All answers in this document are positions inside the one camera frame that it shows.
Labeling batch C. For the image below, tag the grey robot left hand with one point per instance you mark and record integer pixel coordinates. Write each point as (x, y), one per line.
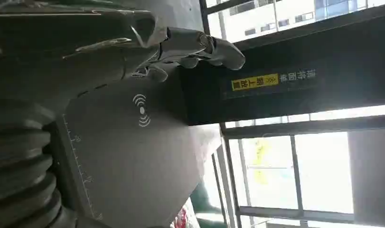
(85, 63)

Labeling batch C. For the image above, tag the grey desk mat charging symbol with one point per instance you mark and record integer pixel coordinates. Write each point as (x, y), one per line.
(132, 163)

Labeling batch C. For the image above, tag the ribbed grey left arm sleeve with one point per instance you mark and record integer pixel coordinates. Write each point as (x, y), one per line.
(19, 163)

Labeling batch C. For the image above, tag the yellow warning label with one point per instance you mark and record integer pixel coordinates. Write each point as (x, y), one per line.
(255, 82)

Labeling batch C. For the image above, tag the dark framed window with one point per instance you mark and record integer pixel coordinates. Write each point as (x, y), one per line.
(293, 173)
(261, 22)

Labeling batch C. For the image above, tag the red and white package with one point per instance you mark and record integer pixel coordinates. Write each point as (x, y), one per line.
(184, 218)

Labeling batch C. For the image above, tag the black panel with printed text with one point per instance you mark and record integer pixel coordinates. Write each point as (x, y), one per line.
(305, 100)

